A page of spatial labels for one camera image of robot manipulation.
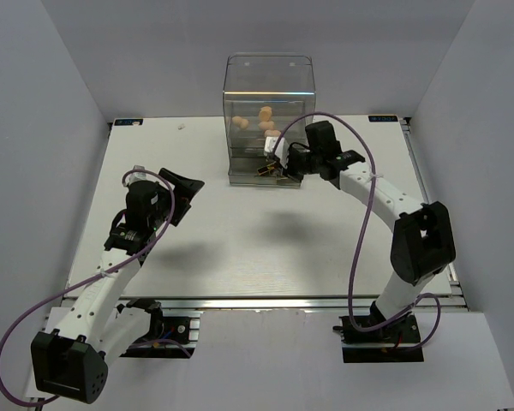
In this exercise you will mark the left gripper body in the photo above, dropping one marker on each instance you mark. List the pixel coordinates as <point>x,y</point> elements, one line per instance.
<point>173,205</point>

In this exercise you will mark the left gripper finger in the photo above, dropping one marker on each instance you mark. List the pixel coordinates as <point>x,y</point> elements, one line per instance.
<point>183,188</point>
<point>181,209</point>

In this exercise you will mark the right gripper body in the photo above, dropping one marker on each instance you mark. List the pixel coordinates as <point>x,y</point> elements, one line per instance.
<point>300,164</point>

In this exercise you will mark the gold lipstick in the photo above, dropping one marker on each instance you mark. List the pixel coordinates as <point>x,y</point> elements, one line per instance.
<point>265,170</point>

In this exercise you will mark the orange teardrop sponge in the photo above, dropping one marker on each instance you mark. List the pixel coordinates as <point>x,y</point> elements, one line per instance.
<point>265,114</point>

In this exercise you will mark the beige gourd sponge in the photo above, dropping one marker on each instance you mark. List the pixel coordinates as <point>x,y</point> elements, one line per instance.
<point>241,123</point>

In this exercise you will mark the clear acrylic drawer organizer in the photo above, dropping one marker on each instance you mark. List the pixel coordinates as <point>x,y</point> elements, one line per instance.
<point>265,92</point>

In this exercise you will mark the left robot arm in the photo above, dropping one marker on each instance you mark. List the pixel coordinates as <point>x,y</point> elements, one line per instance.
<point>73,359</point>

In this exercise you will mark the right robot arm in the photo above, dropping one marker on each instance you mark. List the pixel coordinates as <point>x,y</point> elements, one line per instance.
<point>422,244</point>

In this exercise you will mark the blue label right corner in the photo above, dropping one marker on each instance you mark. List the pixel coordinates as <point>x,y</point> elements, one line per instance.
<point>382,118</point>

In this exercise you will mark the blue label corner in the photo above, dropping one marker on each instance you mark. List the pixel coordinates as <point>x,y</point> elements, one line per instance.
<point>128,122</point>
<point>382,118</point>

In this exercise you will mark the blue label left corner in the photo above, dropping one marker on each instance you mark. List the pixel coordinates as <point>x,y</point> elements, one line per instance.
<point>128,122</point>

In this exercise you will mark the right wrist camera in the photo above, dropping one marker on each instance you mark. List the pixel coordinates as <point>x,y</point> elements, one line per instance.
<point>277,148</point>

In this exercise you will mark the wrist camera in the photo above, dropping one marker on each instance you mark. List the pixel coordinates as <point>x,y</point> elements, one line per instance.
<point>137,174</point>
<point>277,148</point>

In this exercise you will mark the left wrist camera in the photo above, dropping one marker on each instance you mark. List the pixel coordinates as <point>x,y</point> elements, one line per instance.
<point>137,174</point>

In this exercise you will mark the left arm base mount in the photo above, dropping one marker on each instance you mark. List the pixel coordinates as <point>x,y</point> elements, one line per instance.
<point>168,337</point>

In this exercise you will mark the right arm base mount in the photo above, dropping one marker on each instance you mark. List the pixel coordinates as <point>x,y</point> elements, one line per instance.
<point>392,344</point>

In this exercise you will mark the aluminium rail frame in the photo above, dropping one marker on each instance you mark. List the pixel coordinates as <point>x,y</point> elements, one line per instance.
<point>237,247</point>

